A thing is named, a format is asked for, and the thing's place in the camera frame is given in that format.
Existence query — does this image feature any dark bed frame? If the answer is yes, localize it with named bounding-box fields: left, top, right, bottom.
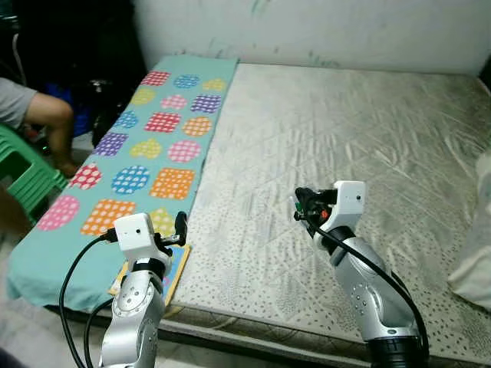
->
left=46, top=305, right=384, bottom=368

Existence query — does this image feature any blue children's board book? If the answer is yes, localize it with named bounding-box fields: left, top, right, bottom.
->
left=107, top=244, right=193, bottom=307

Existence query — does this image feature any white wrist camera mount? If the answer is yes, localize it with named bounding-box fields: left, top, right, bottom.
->
left=114, top=213, right=173, bottom=269
left=326, top=181, right=367, bottom=235

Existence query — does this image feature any person in grey shorts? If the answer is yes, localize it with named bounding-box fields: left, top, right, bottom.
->
left=0, top=77, right=81, bottom=181

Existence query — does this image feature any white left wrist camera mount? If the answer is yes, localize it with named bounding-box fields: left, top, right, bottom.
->
left=114, top=213, right=173, bottom=269

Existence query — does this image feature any white printed pillow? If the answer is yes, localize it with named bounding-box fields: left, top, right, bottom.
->
left=447, top=230, right=491, bottom=307

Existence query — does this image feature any green plastic stool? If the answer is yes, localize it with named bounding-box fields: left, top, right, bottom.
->
left=0, top=123, right=70, bottom=223

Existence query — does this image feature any teal polka pattern blanket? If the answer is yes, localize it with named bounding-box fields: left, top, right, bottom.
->
left=6, top=55, right=240, bottom=311

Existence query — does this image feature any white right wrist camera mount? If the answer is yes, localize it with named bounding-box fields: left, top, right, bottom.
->
left=326, top=181, right=367, bottom=235

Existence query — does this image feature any grey patterned mattress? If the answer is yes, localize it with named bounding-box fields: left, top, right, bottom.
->
left=46, top=61, right=491, bottom=361

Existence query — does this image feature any blue plastic crate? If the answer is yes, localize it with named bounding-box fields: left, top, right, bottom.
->
left=42, top=80, right=94, bottom=137

